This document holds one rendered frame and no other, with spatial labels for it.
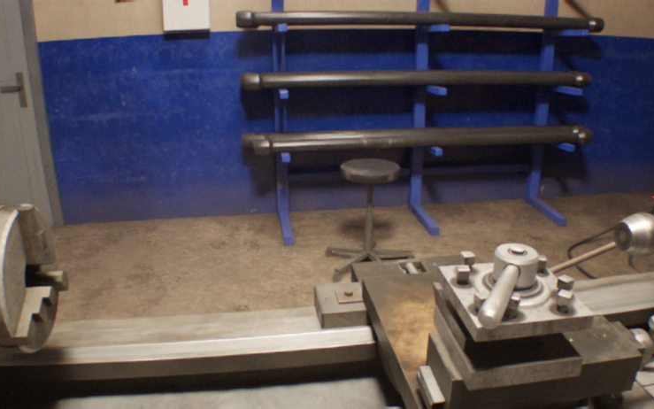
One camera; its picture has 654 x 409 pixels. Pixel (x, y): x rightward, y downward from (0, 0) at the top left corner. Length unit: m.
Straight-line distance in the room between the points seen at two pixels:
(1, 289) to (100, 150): 3.24
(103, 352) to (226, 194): 2.95
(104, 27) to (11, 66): 0.70
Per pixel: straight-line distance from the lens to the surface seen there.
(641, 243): 1.15
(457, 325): 0.77
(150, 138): 3.99
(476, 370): 0.74
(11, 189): 4.34
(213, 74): 3.86
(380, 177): 2.93
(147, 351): 1.18
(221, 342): 1.16
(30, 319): 0.93
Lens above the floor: 1.51
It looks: 21 degrees down
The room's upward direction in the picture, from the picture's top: straight up
